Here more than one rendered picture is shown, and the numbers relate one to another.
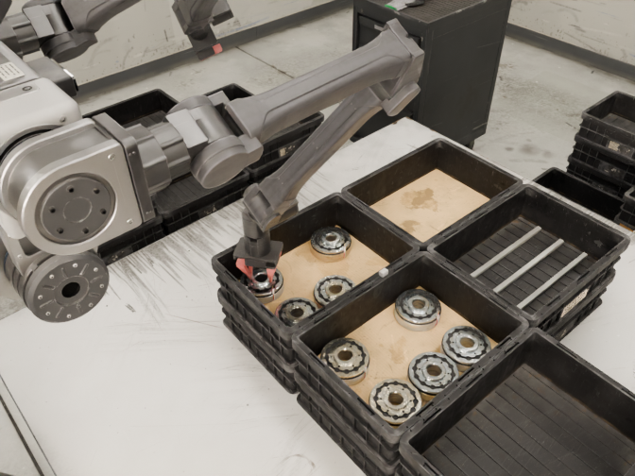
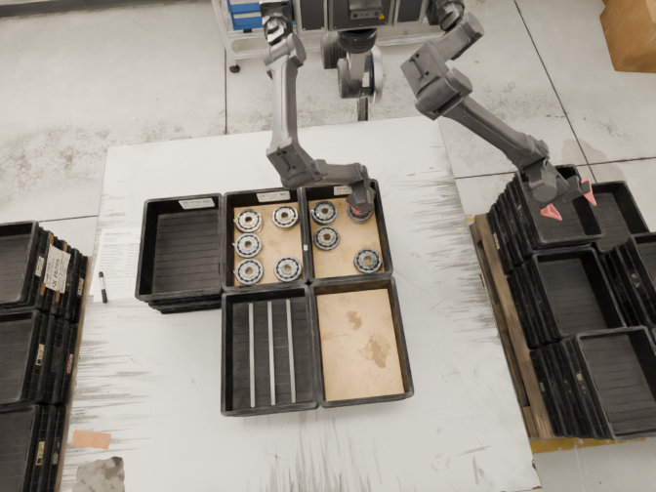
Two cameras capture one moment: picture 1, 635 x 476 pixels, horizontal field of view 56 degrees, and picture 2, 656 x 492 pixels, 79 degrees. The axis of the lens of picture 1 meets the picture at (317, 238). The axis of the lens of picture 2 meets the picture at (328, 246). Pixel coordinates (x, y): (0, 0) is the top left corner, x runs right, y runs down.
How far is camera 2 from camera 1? 150 cm
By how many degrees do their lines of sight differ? 65
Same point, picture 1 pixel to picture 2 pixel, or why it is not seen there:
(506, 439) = (202, 255)
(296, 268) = (362, 235)
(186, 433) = not seen: hidden behind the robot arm
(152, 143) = (267, 18)
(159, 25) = not seen: outside the picture
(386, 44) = (280, 134)
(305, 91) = (275, 88)
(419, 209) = (367, 341)
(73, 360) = (390, 143)
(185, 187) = (583, 298)
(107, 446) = (334, 142)
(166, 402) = not seen: hidden behind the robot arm
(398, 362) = (269, 241)
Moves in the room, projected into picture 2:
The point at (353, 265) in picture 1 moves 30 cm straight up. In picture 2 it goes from (344, 266) to (346, 230)
